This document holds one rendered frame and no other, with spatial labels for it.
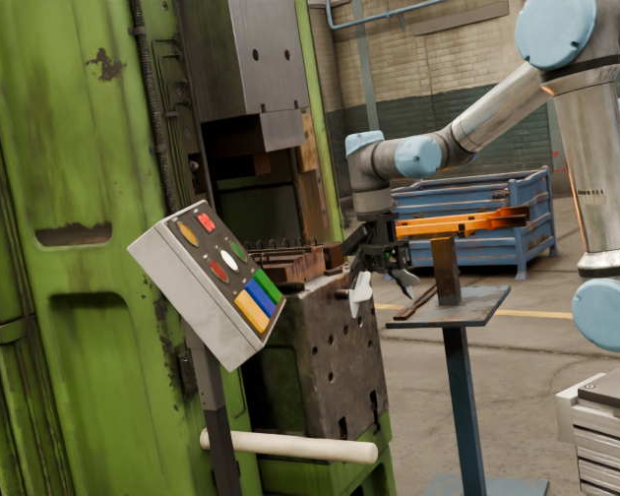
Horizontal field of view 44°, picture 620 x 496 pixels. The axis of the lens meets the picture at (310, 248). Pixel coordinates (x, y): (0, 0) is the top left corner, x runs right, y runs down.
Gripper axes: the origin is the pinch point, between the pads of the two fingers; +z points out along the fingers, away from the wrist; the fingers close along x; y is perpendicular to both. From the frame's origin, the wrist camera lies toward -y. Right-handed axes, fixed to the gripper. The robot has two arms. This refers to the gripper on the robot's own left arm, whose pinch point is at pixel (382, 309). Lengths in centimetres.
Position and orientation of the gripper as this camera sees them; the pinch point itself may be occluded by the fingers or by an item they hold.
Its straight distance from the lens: 156.2
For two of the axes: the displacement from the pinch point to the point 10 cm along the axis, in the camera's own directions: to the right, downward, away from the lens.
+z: 1.5, 9.8, 1.6
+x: 8.2, -2.2, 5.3
